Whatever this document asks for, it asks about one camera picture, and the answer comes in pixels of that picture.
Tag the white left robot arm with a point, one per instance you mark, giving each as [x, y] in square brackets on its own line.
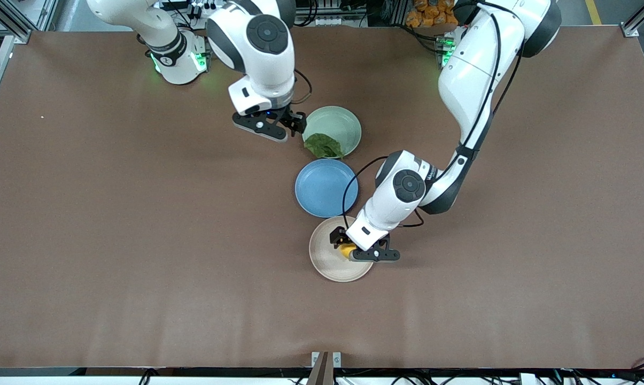
[471, 69]

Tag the white power strip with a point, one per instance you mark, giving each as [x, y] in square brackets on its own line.
[193, 6]

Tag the white power adapter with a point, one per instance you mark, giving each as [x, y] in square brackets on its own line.
[528, 379]

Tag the beige plate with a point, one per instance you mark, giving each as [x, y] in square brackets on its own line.
[327, 264]

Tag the yellow lemon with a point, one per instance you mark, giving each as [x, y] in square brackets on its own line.
[347, 251]

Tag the metal table edge bracket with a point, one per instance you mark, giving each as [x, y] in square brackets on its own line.
[325, 363]

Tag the blue plate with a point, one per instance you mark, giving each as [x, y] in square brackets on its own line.
[322, 188]

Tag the pale green plate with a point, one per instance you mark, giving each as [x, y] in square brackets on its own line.
[338, 125]

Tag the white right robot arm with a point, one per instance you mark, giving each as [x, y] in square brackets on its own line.
[257, 48]

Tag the bag of orange snacks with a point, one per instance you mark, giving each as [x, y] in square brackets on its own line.
[434, 13]

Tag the green lettuce leaf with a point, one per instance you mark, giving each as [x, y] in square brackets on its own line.
[323, 145]

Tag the aluminium frame post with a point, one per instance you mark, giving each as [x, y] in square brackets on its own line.
[12, 16]
[642, 16]

